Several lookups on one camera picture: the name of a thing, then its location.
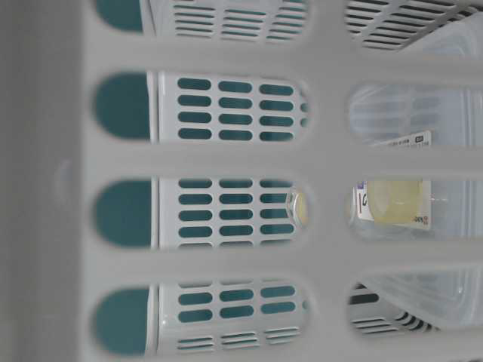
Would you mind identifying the white plastic shopping basket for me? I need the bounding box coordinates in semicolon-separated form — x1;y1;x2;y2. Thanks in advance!
1;1;482;361

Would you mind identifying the yellowish cellophane tape roll pack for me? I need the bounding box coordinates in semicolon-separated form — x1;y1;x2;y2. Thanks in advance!
352;179;431;228

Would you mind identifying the clear plastic food container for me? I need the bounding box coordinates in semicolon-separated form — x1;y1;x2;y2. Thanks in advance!
349;12;482;330

